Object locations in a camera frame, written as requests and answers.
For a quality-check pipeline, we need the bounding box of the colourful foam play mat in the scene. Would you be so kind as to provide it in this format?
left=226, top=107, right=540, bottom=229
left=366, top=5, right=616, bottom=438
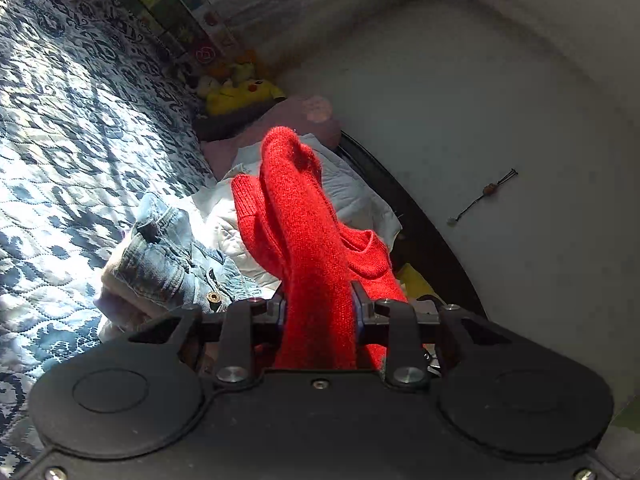
left=94, top=0, right=237, bottom=68

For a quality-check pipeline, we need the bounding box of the wall hanging charm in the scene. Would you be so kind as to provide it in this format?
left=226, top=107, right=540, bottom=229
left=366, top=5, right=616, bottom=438
left=447, top=168, right=518, bottom=226

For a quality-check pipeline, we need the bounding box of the black headboard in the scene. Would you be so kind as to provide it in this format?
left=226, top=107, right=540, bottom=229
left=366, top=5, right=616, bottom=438
left=335, top=132, right=486, bottom=318

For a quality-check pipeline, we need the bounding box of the pink cushion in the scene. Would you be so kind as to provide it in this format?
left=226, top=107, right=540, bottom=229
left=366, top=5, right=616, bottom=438
left=193, top=96, right=342, bottom=180

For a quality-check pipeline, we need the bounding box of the yellow plush toy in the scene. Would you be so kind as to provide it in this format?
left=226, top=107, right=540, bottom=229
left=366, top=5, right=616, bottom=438
left=195, top=63, right=286, bottom=116

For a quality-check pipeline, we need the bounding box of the blue denim garment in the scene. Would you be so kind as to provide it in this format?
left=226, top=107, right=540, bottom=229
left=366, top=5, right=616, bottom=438
left=103, top=193, right=260, bottom=318

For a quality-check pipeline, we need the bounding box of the blue patterned quilt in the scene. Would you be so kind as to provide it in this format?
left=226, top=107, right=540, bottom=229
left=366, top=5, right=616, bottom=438
left=1, top=0, right=209, bottom=474

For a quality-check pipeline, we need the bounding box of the red knit sweater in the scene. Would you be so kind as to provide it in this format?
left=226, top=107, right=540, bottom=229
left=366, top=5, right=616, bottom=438
left=231, top=127, right=405, bottom=370

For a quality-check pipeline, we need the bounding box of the folded towel stack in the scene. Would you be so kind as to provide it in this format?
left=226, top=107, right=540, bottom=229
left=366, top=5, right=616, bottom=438
left=93, top=252, right=165, bottom=342

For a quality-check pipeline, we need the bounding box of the white pillow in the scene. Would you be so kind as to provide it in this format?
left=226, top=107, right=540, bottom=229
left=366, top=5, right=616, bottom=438
left=177, top=132, right=404, bottom=302

